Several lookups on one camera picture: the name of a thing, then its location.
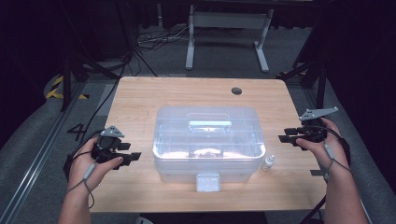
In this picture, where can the aluminium floor rail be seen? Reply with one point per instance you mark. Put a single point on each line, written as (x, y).
(34, 161)

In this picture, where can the person's left hand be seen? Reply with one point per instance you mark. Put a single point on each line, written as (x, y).
(82, 169)

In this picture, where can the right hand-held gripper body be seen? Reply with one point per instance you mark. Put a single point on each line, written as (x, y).
(314, 132)

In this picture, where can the small white bottle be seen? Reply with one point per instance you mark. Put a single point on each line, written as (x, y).
(267, 163)

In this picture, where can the clear plastic storage box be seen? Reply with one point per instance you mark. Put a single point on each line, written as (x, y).
(207, 146)

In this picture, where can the black metal stand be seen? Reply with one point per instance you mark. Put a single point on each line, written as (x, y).
(67, 81)
(320, 84)

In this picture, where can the grey metal desk frame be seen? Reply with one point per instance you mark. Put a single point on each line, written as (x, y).
(229, 20)

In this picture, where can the person's right hand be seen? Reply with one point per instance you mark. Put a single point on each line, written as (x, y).
(334, 152)

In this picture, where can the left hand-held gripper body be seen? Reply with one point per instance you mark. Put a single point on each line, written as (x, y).
(107, 146)

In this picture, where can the black tape strip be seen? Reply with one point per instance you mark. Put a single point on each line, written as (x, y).
(316, 172)

